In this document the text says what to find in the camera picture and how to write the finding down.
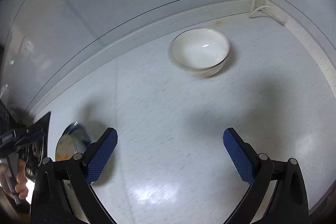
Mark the blue white patterned bowl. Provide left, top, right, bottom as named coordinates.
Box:
left=62, top=121, right=93, bottom=153

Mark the small white gold-rim bowl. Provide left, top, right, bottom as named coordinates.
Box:
left=168, top=27, right=231, bottom=78

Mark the white flower painted bowl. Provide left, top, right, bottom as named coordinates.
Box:
left=55, top=134, right=77, bottom=161

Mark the black gas stove top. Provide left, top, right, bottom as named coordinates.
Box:
left=19, top=111, right=51, bottom=182

